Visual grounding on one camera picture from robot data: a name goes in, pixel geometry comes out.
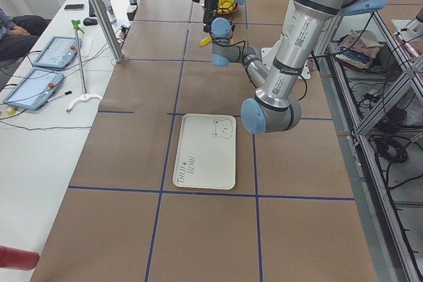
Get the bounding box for black computer mouse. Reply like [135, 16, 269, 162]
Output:
[83, 17, 98, 26]

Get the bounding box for brown wicker fruit basket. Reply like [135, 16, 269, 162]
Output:
[215, 0, 239, 15]

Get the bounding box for stack of cloths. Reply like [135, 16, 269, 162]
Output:
[335, 31, 385, 70]

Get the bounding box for near blue teach pendant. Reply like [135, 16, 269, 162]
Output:
[3, 67, 64, 110]

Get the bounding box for green tipped reacher grabber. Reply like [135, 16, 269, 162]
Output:
[66, 20, 102, 113]

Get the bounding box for blue teach pendant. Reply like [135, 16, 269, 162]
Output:
[3, 67, 64, 110]
[32, 36, 77, 71]

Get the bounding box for white bear plate tray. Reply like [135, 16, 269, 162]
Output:
[173, 114, 237, 190]

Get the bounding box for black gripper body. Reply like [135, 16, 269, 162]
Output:
[192, 0, 219, 31]

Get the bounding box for aluminium frame post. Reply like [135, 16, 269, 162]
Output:
[90, 0, 124, 63]

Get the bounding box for seated person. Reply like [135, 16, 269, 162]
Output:
[0, 10, 51, 61]

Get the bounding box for black smartphone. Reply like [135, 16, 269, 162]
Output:
[64, 3, 85, 11]

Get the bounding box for far blue teach pendant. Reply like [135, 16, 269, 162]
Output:
[32, 36, 77, 71]

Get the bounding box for clear water bottle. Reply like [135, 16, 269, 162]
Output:
[102, 0, 116, 24]

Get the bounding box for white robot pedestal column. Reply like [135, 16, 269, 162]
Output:
[260, 47, 311, 80]

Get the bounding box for red cylinder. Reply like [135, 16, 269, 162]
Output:
[1, 246, 40, 271]

